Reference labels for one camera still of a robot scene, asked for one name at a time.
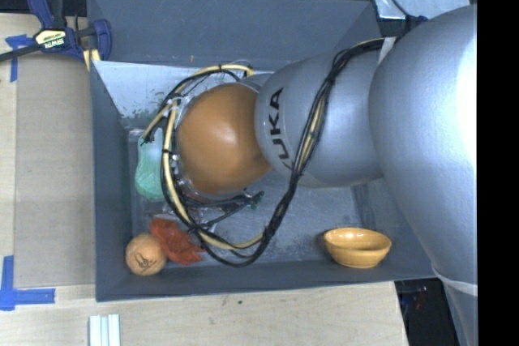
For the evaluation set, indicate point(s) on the red crumpled cloth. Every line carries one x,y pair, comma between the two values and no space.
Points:
175,242

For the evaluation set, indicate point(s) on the pale green plastic bottle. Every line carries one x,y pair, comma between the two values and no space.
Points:
148,174

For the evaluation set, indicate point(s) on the orange ball with black drawing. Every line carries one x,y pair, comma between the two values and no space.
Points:
144,255

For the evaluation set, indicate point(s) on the yellow bowl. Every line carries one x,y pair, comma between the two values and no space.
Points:
357,251

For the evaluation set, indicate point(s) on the pale wood flat board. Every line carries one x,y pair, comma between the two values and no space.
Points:
52,174

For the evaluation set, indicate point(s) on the grey metal bin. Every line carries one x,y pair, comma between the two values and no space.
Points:
227,24

